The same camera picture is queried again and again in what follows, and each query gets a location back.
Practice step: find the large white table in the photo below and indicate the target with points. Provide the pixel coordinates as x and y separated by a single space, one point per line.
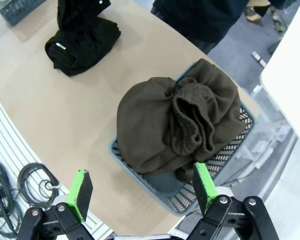
290 75

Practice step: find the grey plastic woven basket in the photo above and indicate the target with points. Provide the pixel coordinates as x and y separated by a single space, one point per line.
17 15
230 155

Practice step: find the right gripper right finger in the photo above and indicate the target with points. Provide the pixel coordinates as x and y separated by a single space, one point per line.
205 192

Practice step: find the person in black t-shirt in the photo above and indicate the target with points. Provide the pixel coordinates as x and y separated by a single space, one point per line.
197 20

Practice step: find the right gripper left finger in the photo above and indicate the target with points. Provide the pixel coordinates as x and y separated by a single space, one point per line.
77 200

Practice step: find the brown sweatshirt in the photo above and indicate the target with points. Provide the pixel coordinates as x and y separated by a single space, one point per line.
150 125

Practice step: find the white power strip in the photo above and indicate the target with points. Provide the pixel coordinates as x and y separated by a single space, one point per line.
258 58

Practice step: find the folded black garment white label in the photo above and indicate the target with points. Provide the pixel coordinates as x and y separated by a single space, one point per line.
85 52

